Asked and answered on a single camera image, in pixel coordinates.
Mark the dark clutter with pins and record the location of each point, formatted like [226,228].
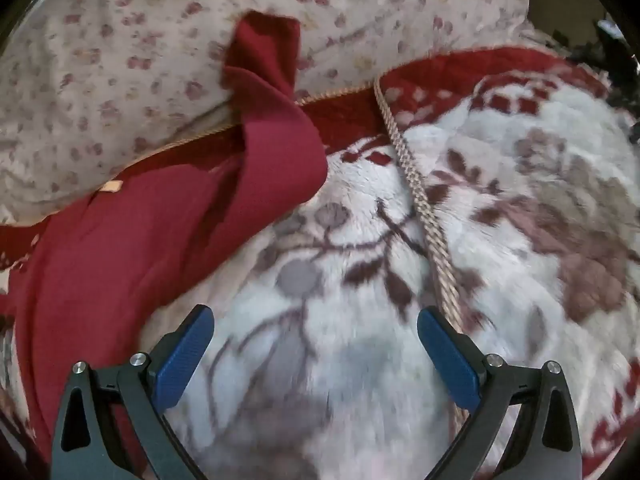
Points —
[617,55]

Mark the dark red garment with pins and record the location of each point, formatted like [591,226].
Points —
[150,220]

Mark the red and white floral blanket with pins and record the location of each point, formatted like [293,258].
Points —
[500,220]

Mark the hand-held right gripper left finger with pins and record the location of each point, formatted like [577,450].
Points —
[181,357]

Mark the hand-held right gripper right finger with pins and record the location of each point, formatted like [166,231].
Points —
[450,360]

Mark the pink floral pillow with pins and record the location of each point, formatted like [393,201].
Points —
[150,15]

